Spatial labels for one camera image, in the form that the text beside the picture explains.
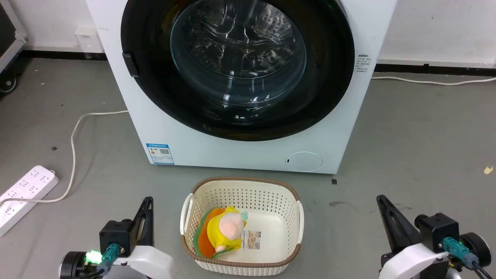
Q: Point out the white power strip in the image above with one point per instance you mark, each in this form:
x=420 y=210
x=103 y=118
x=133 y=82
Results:
x=24 y=195

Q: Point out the white paper product tag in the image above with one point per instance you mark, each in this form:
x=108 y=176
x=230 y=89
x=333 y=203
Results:
x=251 y=239

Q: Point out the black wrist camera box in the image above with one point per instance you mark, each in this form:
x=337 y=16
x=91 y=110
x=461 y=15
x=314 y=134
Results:
x=116 y=235
x=436 y=228

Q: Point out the white text warning sticker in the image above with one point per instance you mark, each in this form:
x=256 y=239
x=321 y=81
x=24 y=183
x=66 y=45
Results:
x=363 y=63

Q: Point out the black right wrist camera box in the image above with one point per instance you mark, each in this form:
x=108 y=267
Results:
x=436 y=228

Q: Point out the white wall socket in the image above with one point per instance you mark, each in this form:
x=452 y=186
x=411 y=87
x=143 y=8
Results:
x=86 y=39

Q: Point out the white front-load washing machine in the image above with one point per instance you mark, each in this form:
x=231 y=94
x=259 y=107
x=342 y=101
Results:
x=240 y=155

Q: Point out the yellow paper scrap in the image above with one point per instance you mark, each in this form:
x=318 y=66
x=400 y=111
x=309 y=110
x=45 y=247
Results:
x=488 y=169

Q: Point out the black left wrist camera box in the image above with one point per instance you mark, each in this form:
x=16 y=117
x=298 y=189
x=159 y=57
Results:
x=116 y=235

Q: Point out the black round glass washer door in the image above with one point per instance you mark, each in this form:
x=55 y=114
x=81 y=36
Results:
x=333 y=77

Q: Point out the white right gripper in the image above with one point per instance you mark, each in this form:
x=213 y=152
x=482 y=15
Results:
x=414 y=261

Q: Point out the black wheeled cart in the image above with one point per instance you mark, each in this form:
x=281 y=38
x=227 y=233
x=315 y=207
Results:
x=7 y=42

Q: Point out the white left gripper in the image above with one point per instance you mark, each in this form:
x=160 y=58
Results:
x=149 y=261

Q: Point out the blue energy label sticker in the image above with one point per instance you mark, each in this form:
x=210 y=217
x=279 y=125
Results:
x=160 y=154

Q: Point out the cream laundry basket brown rim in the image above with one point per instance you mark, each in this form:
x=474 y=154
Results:
x=271 y=201

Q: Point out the yellow plush doll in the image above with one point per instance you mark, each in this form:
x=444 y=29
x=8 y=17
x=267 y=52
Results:
x=224 y=232

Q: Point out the round white filter cover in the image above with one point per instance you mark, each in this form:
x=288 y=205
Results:
x=304 y=161

